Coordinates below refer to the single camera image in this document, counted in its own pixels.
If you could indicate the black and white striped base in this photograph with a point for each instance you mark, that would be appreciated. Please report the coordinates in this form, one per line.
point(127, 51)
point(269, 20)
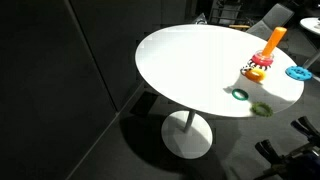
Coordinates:
point(252, 65)

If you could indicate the grey chair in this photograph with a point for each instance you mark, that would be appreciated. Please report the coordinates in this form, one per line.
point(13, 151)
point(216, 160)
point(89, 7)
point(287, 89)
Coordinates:
point(277, 16)

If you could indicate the white round table pedestal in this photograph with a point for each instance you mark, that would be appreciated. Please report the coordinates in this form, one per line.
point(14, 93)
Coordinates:
point(186, 134)

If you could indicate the orange ring toss peg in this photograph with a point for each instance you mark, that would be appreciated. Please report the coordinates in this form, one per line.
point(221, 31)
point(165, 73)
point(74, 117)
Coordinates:
point(273, 41)

